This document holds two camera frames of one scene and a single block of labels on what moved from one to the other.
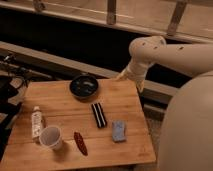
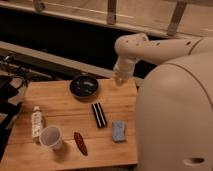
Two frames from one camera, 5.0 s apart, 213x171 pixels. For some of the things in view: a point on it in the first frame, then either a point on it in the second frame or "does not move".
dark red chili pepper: (80, 142) does not move
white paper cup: (50, 137) does not move
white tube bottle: (36, 122) does not move
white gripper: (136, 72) to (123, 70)
